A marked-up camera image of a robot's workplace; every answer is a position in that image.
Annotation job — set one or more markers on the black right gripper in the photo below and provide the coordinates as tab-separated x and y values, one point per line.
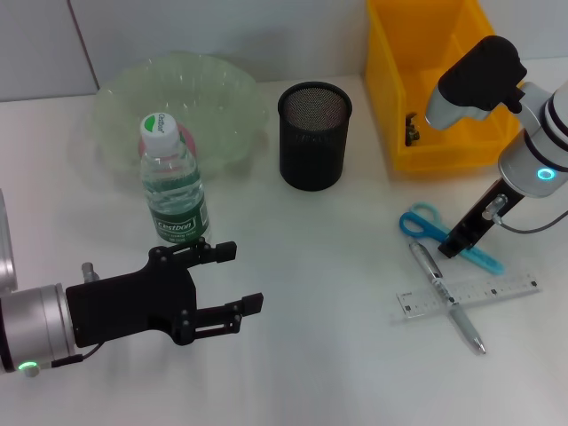
483	217

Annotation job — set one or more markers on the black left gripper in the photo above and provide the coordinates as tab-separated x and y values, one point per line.
133	306

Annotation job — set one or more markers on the blue scissors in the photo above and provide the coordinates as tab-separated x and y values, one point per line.
421	226

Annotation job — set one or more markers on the clear green-label water bottle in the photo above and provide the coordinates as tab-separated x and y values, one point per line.
171	177

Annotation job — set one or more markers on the green plastic wrapper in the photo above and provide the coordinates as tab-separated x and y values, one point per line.
412	131

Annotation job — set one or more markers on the pink toy peach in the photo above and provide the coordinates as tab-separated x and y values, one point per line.
190	139

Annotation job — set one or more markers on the transparent plastic ruler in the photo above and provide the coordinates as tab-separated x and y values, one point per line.
510	288

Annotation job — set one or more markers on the silver clear ballpoint pen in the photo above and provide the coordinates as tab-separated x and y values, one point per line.
466	330

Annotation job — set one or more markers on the black mesh pen holder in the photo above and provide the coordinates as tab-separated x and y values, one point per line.
313	151

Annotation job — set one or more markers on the pale green glass fruit bowl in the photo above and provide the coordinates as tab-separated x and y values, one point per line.
222	97

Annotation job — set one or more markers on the yellow plastic storage bin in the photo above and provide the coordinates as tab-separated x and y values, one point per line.
399	66

